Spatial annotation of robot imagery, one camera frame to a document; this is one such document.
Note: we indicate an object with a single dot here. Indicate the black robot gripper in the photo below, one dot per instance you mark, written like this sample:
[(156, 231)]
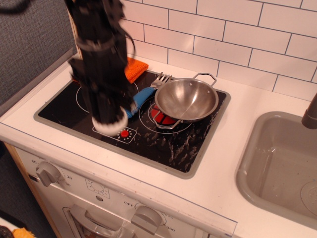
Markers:
[(104, 103)]

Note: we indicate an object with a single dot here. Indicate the white toy mushroom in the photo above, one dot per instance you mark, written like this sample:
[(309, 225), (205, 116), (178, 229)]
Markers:
[(111, 129)]

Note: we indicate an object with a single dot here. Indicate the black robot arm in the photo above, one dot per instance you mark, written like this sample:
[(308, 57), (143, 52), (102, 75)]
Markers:
[(98, 21)]

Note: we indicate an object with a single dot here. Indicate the right red stove button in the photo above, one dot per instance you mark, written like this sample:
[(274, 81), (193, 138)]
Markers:
[(124, 134)]

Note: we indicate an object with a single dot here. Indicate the orange folded cloth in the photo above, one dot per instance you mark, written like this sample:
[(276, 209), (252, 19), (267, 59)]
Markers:
[(135, 70)]

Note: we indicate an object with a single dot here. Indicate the wooden side panel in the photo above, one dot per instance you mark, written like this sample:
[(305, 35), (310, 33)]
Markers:
[(74, 29)]

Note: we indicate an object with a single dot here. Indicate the small steel pan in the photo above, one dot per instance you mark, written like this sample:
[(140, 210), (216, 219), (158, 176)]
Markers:
[(185, 100)]

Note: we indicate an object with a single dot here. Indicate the left grey oven knob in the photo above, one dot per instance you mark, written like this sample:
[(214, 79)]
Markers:
[(47, 173)]

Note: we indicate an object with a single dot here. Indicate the grey oven knob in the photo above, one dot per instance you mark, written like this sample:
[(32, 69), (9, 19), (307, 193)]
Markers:
[(47, 173), (147, 219)]

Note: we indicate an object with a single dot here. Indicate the black toy stove top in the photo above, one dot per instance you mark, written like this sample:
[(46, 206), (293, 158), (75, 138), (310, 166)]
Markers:
[(178, 151)]

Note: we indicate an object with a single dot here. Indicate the white toy oven front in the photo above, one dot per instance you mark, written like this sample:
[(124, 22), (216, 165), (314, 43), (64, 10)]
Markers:
[(83, 208)]

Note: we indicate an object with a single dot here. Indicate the right grey oven knob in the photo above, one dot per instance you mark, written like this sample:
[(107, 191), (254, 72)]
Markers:
[(147, 219)]

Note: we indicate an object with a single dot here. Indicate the yellow object at corner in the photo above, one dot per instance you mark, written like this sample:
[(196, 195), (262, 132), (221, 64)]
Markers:
[(16, 233)]

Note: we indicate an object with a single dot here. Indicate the grey sink basin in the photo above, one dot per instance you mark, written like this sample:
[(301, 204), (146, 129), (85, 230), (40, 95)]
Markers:
[(278, 170)]

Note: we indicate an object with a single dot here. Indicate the grey faucet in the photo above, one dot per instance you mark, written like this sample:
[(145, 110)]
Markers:
[(309, 119)]

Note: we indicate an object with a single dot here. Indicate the blue handled grey fork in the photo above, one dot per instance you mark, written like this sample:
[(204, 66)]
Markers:
[(145, 93)]

